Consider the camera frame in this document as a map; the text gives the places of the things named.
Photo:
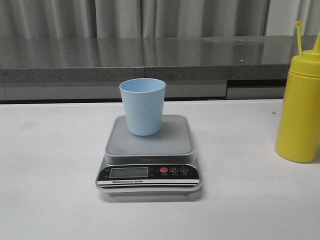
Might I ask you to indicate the silver electronic kitchen scale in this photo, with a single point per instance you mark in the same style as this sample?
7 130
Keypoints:
164 163

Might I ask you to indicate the light blue plastic cup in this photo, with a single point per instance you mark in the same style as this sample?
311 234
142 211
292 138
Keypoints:
143 102

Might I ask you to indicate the grey stone counter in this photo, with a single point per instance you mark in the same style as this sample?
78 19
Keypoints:
91 69

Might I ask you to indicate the grey curtain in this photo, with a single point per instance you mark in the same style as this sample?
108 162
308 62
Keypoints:
53 19

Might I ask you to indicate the yellow squeeze bottle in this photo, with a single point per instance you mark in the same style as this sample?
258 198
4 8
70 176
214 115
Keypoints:
298 136

